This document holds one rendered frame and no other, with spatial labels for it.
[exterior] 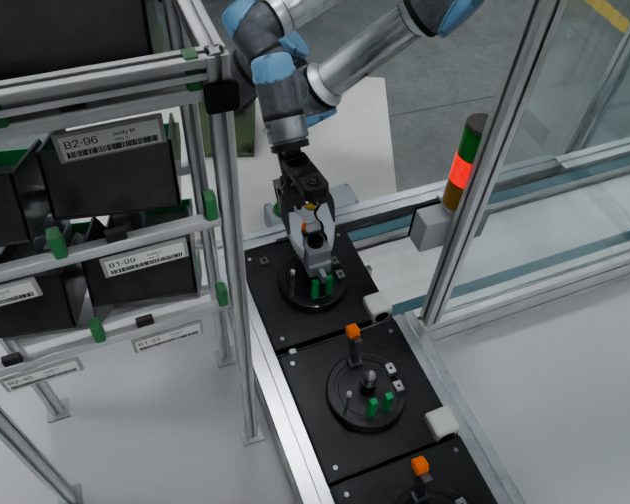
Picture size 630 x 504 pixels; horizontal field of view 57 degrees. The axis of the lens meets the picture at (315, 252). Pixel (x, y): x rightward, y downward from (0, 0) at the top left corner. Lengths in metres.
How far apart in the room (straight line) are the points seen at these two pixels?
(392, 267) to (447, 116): 2.03
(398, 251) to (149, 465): 0.67
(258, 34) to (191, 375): 0.67
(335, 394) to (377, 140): 0.85
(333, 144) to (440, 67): 2.03
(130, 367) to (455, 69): 2.80
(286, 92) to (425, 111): 2.24
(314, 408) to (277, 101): 0.53
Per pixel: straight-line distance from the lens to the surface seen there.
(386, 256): 1.31
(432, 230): 0.96
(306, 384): 1.07
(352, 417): 1.03
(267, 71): 1.05
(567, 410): 1.29
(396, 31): 1.32
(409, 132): 3.09
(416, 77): 3.49
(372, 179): 1.55
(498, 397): 1.25
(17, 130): 0.51
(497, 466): 1.08
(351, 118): 1.73
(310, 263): 1.08
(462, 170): 0.89
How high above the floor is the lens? 1.93
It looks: 51 degrees down
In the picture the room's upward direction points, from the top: 4 degrees clockwise
